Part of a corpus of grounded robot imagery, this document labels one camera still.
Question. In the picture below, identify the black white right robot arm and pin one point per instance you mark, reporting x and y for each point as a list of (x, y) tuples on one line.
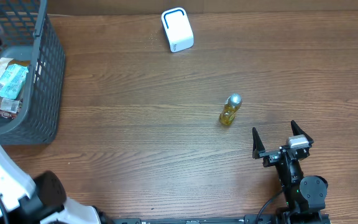
[(304, 195)]

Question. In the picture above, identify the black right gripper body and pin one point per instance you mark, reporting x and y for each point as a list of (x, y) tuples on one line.
[(271, 157)]

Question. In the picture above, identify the white barcode scanner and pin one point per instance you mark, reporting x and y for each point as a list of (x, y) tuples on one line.
[(177, 29)]

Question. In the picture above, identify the teal wet wipes pack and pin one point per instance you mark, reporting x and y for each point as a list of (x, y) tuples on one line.
[(12, 81)]

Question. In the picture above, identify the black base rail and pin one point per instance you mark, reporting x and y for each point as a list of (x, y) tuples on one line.
[(247, 219)]

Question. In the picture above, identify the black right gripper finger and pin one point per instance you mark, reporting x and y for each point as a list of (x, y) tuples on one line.
[(296, 130), (258, 147)]

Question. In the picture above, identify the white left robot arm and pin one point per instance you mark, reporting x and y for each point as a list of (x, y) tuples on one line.
[(41, 199)]

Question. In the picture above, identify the grey plastic shopping basket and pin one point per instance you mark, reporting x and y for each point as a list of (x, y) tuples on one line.
[(28, 34)]

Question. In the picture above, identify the brown snack bag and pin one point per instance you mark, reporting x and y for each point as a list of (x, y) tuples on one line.
[(9, 109)]

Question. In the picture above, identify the yellow liquid bottle silver cap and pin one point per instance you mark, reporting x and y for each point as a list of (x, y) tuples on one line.
[(231, 106)]

